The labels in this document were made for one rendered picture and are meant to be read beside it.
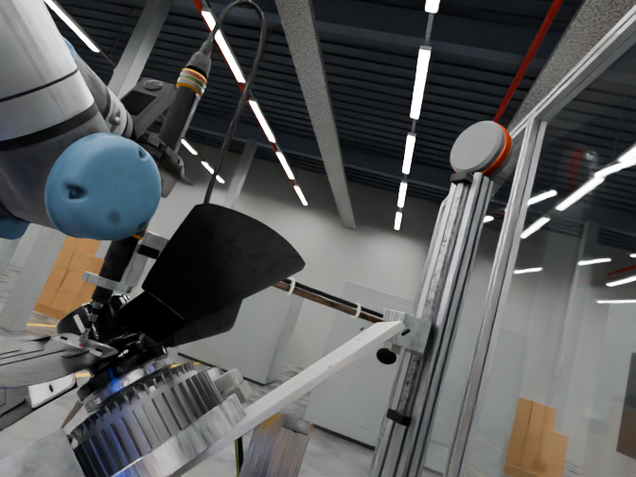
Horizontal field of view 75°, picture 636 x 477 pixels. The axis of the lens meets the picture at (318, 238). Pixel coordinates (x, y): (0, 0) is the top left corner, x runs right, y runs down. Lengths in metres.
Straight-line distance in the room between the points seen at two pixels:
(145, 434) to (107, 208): 0.43
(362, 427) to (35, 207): 5.89
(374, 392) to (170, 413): 5.43
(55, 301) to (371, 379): 5.88
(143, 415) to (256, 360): 7.21
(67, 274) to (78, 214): 8.72
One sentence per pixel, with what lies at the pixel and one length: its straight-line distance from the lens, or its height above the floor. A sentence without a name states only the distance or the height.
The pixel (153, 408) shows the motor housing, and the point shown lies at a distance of 0.69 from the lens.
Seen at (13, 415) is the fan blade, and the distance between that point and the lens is 0.79.
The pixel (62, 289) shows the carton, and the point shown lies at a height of 0.50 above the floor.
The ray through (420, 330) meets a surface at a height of 1.38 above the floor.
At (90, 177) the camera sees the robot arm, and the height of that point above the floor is 1.36.
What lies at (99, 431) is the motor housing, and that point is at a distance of 0.69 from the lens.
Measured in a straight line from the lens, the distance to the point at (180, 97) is 0.74.
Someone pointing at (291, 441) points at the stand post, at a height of 1.13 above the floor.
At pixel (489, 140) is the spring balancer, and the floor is 1.88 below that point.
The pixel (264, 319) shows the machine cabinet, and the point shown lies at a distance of 7.85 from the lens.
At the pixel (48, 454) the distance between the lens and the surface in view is 0.70.
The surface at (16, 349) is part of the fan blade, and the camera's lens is 0.63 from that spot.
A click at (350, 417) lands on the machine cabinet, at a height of 0.29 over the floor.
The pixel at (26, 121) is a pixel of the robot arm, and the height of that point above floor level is 1.38.
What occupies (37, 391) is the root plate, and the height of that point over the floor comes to 1.09.
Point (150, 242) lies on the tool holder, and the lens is 0.69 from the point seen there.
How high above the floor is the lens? 1.32
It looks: 11 degrees up
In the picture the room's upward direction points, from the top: 18 degrees clockwise
